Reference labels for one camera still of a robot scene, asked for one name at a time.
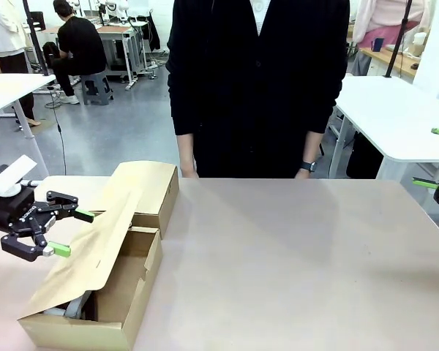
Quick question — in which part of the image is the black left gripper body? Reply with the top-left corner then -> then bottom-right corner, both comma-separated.
0,186 -> 47,235

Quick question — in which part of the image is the small cardboard box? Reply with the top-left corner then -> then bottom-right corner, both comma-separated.
89,162 -> 179,241

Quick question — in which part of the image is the large cardboard box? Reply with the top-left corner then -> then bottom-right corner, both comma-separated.
17,188 -> 164,351

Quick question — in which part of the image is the person's right forearm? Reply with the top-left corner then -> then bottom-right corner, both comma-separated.
177,133 -> 197,165

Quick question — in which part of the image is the person's left forearm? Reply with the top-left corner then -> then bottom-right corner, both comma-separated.
303,129 -> 325,164

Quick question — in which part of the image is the person's right hand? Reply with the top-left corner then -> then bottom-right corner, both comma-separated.
181,162 -> 200,179

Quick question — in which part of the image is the white table with square legs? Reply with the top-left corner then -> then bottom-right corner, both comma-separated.
329,72 -> 439,180

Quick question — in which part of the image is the black fabric bag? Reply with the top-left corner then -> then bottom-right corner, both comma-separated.
345,131 -> 384,179

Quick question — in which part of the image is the wooden table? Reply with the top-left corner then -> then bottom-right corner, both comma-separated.
360,45 -> 420,78

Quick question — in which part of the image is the black stand pole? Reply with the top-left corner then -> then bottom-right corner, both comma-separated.
21,0 -> 50,76
384,0 -> 413,78

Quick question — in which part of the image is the grey plastic stool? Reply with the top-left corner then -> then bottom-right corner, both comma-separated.
80,70 -> 114,107

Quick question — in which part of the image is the white table with round leg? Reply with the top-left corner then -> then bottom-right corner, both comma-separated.
0,74 -> 56,176

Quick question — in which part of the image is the person in pink top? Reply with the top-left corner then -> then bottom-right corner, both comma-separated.
350,0 -> 431,76

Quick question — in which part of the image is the seated man in black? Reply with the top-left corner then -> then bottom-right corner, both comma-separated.
50,0 -> 107,106

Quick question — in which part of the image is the background workbench desk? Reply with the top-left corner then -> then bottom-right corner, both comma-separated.
94,24 -> 142,91

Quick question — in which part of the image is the person in white jacket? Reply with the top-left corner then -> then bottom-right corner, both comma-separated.
0,0 -> 41,127

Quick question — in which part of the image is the person in black cardigan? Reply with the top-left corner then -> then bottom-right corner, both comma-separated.
166,0 -> 351,179

